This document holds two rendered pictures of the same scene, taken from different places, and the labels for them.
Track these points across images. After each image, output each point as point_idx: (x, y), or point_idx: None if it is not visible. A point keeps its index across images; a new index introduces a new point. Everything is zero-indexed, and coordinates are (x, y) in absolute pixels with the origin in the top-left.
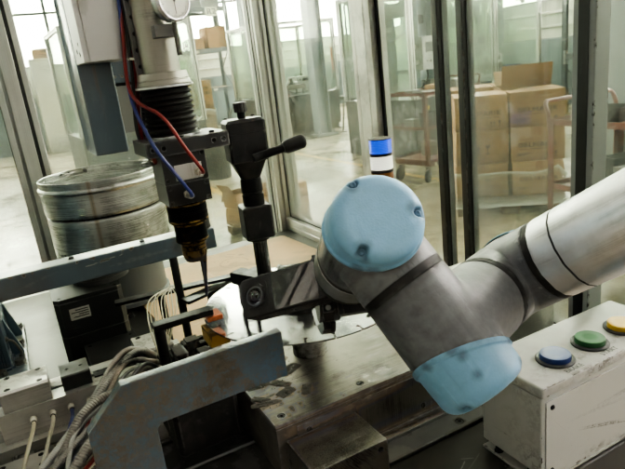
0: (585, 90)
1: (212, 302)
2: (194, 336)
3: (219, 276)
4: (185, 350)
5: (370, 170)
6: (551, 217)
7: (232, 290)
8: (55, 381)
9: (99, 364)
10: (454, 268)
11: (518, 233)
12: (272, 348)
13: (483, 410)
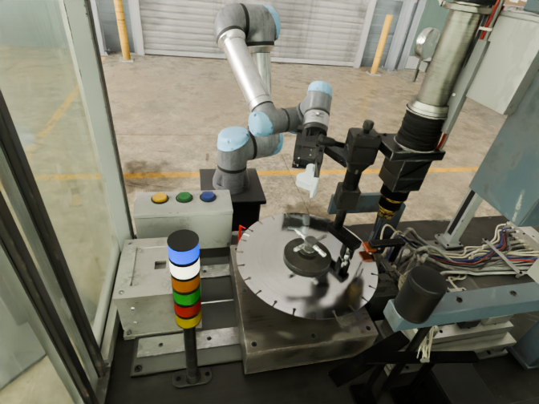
0: (108, 103)
1: (373, 279)
2: (380, 277)
3: (377, 359)
4: (382, 264)
5: None
6: (268, 94)
7: (359, 291)
8: (478, 324)
9: (455, 333)
10: (290, 113)
11: (271, 103)
12: None
13: (231, 232)
